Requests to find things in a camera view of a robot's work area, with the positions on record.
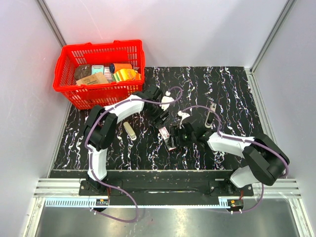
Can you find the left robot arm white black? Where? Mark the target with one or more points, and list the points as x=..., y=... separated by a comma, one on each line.
x=100, y=127

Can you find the pink white small box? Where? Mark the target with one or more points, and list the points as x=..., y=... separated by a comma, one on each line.
x=107, y=73

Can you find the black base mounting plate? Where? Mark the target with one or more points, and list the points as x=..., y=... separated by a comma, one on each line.
x=189, y=188

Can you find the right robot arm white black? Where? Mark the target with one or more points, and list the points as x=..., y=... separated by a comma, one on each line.
x=266, y=162

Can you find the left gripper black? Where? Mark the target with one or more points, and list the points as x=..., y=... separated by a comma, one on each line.
x=157, y=121

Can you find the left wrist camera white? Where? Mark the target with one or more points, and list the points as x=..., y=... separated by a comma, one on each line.
x=166, y=101

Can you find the teal small box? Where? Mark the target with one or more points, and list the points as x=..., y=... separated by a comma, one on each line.
x=97, y=69

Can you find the yellow orange snack box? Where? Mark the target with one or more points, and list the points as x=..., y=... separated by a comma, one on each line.
x=126, y=75

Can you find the staple box red white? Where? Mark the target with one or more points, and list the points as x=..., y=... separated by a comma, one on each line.
x=167, y=139

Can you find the pale green stapler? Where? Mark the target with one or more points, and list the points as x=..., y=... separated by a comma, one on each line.
x=131, y=133

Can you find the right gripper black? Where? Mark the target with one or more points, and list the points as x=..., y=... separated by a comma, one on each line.
x=177, y=132

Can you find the orange can blue lid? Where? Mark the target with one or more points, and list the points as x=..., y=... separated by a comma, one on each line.
x=114, y=67

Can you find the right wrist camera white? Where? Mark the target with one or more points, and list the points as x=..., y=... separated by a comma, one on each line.
x=182, y=116

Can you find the brown cardboard packet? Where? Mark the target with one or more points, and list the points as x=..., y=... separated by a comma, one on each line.
x=97, y=78

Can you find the red plastic shopping basket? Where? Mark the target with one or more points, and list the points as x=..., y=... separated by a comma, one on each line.
x=86, y=96

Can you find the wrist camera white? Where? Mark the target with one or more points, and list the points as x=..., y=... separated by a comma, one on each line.
x=166, y=101
x=182, y=116

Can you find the brown round cookie pack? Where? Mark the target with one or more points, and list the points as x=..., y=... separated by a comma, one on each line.
x=82, y=71

